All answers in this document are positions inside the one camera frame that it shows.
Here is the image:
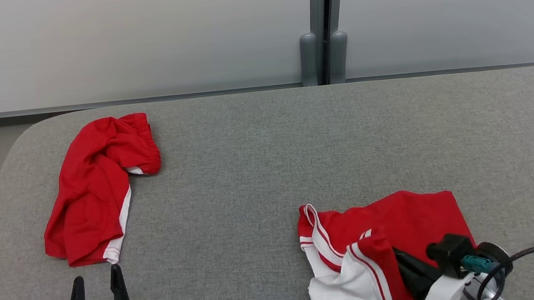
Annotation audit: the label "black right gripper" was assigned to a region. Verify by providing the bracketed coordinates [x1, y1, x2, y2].
[392, 234, 517, 300]

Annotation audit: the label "red white basketball jersey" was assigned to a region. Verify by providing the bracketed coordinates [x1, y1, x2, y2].
[294, 183, 483, 300]

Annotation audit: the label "red shorts with white stripe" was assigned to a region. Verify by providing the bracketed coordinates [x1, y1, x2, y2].
[31, 110, 173, 272]

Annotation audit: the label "grey fabric upholstered platform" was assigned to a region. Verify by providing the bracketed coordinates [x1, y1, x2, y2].
[0, 58, 534, 300]

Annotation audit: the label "grey partition base rail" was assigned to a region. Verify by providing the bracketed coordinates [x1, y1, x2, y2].
[0, 78, 304, 122]
[345, 57, 534, 87]

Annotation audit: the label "grey rounded post foot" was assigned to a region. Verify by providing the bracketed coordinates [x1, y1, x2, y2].
[297, 32, 322, 88]
[325, 30, 353, 85]

